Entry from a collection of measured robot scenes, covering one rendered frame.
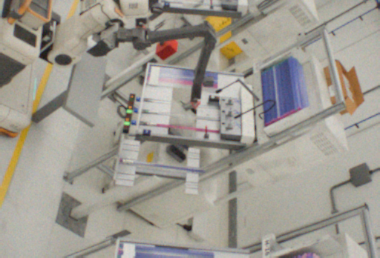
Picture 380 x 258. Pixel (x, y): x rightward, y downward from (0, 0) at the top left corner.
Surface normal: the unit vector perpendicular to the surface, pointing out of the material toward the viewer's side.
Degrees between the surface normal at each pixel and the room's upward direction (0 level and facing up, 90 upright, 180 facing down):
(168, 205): 90
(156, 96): 44
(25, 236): 0
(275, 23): 90
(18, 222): 0
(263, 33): 90
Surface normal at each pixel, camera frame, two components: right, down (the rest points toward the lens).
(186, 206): -0.05, 0.73
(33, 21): 0.07, 0.85
